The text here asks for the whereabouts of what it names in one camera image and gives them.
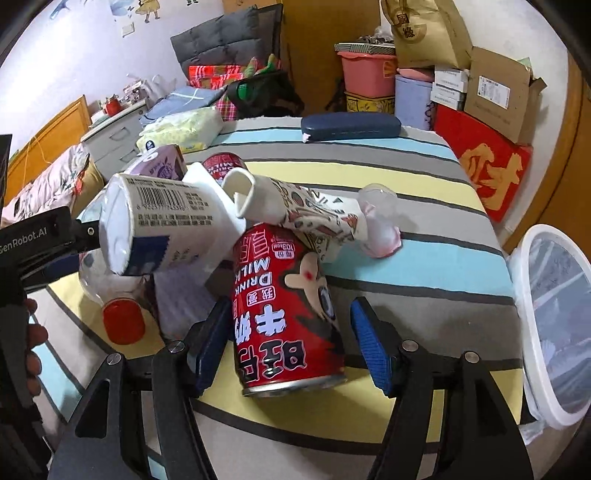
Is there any crushed printed paper cup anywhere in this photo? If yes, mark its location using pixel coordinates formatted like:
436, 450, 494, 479
222, 167, 370, 260

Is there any white bin with plastic liner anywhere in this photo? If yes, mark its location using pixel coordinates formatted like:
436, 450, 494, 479
507, 224, 591, 428

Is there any grey nightstand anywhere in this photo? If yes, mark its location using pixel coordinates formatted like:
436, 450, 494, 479
81, 99, 151, 174

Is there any floral quilt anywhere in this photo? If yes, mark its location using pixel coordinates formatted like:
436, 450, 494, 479
0, 143, 91, 223

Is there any red patterned can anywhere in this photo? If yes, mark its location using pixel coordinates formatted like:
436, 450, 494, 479
202, 152, 247, 179

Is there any purple drink carton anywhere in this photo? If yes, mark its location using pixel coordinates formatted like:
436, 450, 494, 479
124, 144, 188, 182

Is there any red cartoon milk can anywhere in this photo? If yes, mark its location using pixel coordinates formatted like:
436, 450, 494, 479
231, 222, 348, 398

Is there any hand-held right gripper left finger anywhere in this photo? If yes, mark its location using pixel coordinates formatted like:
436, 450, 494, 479
48, 299, 234, 480

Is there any wooden door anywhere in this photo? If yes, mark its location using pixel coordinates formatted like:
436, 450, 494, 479
502, 51, 591, 252

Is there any navy glasses case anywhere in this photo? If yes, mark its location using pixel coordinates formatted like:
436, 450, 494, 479
301, 112, 402, 144

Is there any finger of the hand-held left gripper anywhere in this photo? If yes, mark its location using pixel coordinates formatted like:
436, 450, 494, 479
23, 253, 83, 292
68, 218, 101, 254

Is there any yellow tissue pack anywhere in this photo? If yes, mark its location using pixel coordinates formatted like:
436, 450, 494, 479
136, 106, 225, 154

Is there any red gift box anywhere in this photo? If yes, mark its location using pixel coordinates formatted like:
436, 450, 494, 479
433, 105, 534, 223

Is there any grey tray of dark items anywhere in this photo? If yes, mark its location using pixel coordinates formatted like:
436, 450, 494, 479
333, 34, 398, 57

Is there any wooden wardrobe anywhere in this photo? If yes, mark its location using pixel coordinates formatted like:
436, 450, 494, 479
222, 0, 385, 117

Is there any wooden bed headboard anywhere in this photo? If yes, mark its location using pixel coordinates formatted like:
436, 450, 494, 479
7, 95, 93, 195

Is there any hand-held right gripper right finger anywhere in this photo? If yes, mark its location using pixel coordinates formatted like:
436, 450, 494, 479
349, 296, 536, 480

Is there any cartoon wall sticker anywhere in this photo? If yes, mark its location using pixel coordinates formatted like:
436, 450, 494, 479
108, 0, 163, 25

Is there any white plastic bag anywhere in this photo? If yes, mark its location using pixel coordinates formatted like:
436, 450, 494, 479
139, 74, 179, 100

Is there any open cardboard box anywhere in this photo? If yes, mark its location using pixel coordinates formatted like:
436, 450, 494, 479
464, 46, 548, 145

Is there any dark cloth with green patch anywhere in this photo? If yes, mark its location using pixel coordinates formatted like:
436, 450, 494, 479
226, 71, 305, 119

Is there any pink plastic storage bin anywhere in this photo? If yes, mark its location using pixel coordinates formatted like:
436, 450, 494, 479
337, 51, 398, 99

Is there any clear plastic cup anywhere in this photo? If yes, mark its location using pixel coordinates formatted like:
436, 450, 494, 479
358, 183, 402, 258

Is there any folded blue bedding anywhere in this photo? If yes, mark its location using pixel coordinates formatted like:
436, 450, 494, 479
139, 87, 227, 126

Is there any yellow patterned box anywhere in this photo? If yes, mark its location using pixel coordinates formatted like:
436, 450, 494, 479
345, 92, 397, 115

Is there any person's left hand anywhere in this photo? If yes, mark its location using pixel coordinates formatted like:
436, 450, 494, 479
22, 298, 49, 398

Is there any lavender round box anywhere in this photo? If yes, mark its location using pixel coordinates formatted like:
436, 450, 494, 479
394, 76, 435, 131

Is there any clear bottle with red cap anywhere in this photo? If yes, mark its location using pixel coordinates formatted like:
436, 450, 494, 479
76, 191, 160, 345

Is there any white barcode cup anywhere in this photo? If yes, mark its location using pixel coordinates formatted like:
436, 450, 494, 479
98, 161, 248, 278

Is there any red plaid cloth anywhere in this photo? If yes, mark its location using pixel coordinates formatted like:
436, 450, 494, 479
187, 54, 278, 121

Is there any white flat box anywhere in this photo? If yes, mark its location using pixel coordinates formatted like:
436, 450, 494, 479
430, 95, 465, 112
431, 83, 467, 101
434, 67, 471, 87

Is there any brown paper bag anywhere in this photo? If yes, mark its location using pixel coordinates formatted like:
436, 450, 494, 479
381, 0, 474, 70

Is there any grey quilted cushion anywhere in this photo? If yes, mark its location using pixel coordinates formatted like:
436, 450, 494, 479
171, 6, 262, 65

